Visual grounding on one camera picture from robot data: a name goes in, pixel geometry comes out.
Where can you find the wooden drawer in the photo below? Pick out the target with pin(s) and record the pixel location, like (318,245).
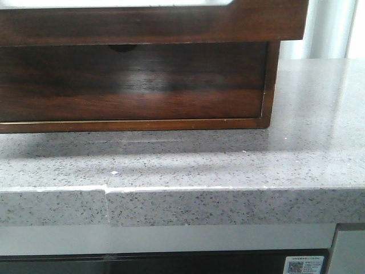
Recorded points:
(142,85)
(239,21)

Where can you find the grey cabinet door panel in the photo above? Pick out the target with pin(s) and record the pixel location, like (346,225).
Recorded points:
(347,254)

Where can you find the white QR code sticker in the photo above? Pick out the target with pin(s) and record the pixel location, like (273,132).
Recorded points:
(303,264)

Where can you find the white curtain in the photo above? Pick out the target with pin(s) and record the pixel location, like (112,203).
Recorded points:
(334,29)

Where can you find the black appliance under counter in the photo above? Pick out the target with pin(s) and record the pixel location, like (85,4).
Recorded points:
(271,261)

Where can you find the dark wooden drawer cabinet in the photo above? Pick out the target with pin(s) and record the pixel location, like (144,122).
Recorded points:
(271,85)

